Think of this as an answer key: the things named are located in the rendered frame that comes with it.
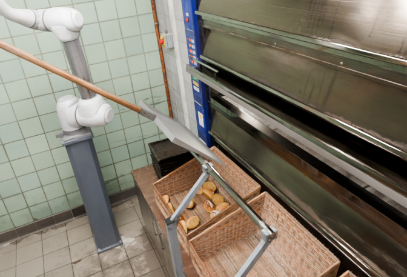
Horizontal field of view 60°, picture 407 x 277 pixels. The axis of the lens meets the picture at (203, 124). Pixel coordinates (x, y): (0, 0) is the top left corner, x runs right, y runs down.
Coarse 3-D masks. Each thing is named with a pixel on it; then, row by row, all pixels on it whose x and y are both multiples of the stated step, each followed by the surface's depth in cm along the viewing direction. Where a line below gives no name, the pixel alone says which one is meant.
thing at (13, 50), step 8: (0, 40) 139; (8, 48) 140; (16, 48) 142; (24, 56) 144; (32, 56) 145; (40, 64) 147; (48, 64) 149; (56, 72) 151; (64, 72) 153; (72, 80) 155; (80, 80) 157; (88, 88) 160; (96, 88) 161; (104, 96) 165; (112, 96) 166; (120, 104) 170; (128, 104) 171
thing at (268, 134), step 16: (240, 112) 204; (256, 128) 184; (272, 144) 174; (288, 144) 166; (304, 160) 153; (320, 176) 145; (336, 176) 140; (352, 192) 131; (368, 192) 130; (368, 208) 125; (384, 208) 122; (384, 224) 120; (400, 224) 114
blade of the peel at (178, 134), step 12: (156, 120) 178; (168, 120) 208; (168, 132) 164; (180, 132) 193; (192, 132) 215; (180, 144) 161; (192, 144) 179; (204, 144) 199; (204, 156) 169; (216, 156) 186
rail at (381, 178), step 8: (200, 72) 196; (208, 80) 187; (216, 80) 182; (224, 88) 172; (240, 96) 159; (256, 104) 149; (264, 112) 144; (272, 112) 140; (280, 120) 134; (296, 128) 127; (304, 136) 123; (312, 136) 120; (320, 144) 116; (328, 144) 115; (336, 152) 111; (344, 152) 110; (344, 160) 108; (352, 160) 105; (360, 168) 103; (368, 168) 101; (376, 176) 98; (384, 176) 97; (384, 184) 96; (392, 184) 94; (400, 184) 93; (400, 192) 92
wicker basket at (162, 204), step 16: (192, 160) 233; (208, 160) 240; (224, 160) 226; (176, 176) 232; (192, 176) 239; (208, 176) 245; (224, 176) 228; (240, 176) 210; (160, 192) 231; (224, 192) 228; (240, 192) 210; (256, 192) 194; (160, 208) 224; (176, 208) 225; (192, 208) 223; (208, 224) 187; (240, 224) 198
